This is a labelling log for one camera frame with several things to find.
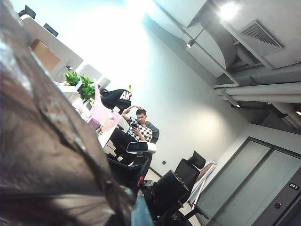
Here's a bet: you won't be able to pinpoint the pink plastic bag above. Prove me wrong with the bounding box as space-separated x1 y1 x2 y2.
87 79 122 132

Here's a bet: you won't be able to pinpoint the grey ceiling pipe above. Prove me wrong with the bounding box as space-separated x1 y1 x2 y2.
225 94 301 104
215 82 301 96

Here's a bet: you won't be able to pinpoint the white folding board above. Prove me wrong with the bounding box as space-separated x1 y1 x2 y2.
189 161 217 205

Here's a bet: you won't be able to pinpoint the white ventilation duct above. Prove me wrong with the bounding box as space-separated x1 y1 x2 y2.
152 0 238 78

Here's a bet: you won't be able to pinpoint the brown cardboard box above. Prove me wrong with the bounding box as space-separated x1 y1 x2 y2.
30 39 62 73

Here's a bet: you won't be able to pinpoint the black bag white letters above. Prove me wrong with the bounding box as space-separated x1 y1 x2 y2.
100 89 133 113

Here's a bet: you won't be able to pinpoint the person in plaid shirt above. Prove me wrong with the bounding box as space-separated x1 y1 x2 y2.
110 105 155 156

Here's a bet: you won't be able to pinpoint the green potted plant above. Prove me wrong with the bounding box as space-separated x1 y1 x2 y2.
63 70 81 87
77 75 96 102

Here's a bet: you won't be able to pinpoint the white ceiling air vent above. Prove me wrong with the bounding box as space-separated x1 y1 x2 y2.
239 20 284 56

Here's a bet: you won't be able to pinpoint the frosted glass door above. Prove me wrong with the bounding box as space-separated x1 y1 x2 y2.
195 136 301 226

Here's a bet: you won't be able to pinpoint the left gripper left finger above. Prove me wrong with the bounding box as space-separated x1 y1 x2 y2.
123 189 136 212

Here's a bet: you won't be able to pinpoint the grey office chair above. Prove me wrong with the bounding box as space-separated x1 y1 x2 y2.
141 121 160 144

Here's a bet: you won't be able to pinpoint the white wall shelf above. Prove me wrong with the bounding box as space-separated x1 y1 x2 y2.
17 14 111 99

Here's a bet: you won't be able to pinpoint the black garbage bag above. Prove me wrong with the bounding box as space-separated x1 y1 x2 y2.
0 0 139 226

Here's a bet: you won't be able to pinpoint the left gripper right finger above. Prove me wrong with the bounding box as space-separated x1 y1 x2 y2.
131 190 155 226

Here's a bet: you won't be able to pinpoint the round ceiling downlight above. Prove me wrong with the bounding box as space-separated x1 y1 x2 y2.
216 1 240 21

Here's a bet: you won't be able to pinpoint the white black camera unit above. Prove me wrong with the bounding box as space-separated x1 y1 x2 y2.
126 141 158 157

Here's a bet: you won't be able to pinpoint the black office chair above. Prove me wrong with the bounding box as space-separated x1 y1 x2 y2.
175 150 206 189

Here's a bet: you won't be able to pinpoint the black box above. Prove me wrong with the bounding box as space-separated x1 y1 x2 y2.
43 23 59 37
18 5 36 19

